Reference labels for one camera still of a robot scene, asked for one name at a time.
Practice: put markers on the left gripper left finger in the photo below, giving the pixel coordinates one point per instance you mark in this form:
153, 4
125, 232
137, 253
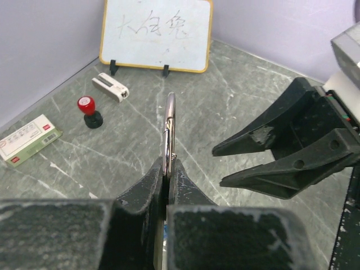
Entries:
121, 233

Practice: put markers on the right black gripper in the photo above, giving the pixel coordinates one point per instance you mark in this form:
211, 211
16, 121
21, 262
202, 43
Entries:
336, 145

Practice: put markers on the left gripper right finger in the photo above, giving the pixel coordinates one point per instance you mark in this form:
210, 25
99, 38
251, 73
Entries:
204, 235

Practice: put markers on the silver metal keyring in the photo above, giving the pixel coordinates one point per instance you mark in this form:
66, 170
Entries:
169, 155

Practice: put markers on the blue capped key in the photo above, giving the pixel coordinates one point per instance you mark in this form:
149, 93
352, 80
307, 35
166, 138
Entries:
165, 236

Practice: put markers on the red black stamp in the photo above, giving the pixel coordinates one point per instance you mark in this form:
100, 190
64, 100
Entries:
92, 117

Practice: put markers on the white green paper box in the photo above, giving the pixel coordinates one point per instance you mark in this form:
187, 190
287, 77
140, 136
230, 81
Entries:
28, 140

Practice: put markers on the yellow framed whiteboard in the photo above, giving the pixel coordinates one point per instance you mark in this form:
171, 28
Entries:
156, 34

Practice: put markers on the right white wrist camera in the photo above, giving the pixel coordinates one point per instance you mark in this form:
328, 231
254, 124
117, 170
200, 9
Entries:
345, 82

